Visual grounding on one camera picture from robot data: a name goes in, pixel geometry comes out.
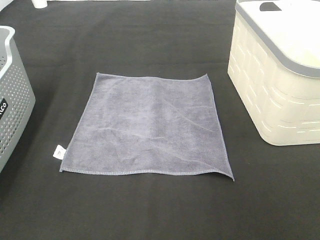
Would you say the grey microfibre towel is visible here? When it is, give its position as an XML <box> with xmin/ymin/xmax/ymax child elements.
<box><xmin>59</xmin><ymin>73</ymin><xmax>233</xmax><ymax>178</ymax></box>

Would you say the cream plastic storage basket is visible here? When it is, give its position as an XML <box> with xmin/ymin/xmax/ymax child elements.
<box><xmin>227</xmin><ymin>0</ymin><xmax>320</xmax><ymax>146</ymax></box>

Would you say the black table cloth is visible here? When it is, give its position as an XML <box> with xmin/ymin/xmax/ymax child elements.
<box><xmin>0</xmin><ymin>0</ymin><xmax>320</xmax><ymax>240</ymax></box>

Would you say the grey perforated plastic basket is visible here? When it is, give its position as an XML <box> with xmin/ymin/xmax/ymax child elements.
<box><xmin>0</xmin><ymin>25</ymin><xmax>36</xmax><ymax>170</ymax></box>

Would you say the white cylindrical object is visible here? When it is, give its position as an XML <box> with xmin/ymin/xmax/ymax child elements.
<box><xmin>32</xmin><ymin>0</ymin><xmax>48</xmax><ymax>9</ymax></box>

